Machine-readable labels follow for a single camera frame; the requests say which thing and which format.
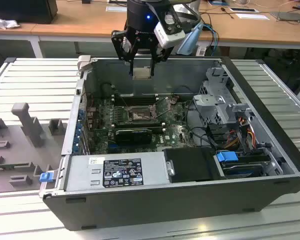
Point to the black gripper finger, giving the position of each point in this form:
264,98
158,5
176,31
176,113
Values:
162,56
120,45

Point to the small square silver CPU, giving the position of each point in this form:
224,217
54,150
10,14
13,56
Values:
141,73

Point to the CPU socket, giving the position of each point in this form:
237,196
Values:
140,113

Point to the white paper sheet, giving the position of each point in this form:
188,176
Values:
252,16
116,8

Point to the pale blue teach pendant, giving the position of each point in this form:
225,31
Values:
190,42

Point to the long wooden desk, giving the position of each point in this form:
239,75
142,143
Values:
90,22

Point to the black RAM stick row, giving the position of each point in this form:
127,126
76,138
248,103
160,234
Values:
140,125
135,99

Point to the grey metal drive cage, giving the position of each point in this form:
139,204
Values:
210,105

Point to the green motherboard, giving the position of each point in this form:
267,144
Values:
170,135

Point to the black graphics card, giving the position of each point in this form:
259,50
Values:
133,137

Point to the white flat phone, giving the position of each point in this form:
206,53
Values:
243,10

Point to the black box on desk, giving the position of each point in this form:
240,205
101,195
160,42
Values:
22,11

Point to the black plastic shroud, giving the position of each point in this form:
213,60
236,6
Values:
192,162

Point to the crumpled white paper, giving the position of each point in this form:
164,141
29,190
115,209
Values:
5,23

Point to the dark grey flat pad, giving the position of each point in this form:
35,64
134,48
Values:
287,16

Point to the grey power supply unit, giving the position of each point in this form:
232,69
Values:
80,175

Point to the black hard disk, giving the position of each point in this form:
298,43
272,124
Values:
242,171

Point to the grey parts rack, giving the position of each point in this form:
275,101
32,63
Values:
17,147

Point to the blue case latch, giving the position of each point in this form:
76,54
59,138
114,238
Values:
45,177

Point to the black open PC case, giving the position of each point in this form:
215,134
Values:
140,207

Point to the green RAM stick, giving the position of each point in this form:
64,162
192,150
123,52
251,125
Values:
5,167

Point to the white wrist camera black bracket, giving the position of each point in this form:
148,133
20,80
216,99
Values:
170,37

